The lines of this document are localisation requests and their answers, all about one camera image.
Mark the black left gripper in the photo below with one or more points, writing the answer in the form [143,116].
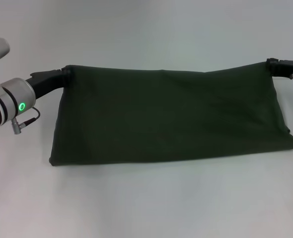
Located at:
[47,80]

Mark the dark green shirt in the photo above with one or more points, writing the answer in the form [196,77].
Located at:
[171,116]

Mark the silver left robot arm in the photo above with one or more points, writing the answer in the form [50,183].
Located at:
[7,104]

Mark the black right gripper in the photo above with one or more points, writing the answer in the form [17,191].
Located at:
[291,68]

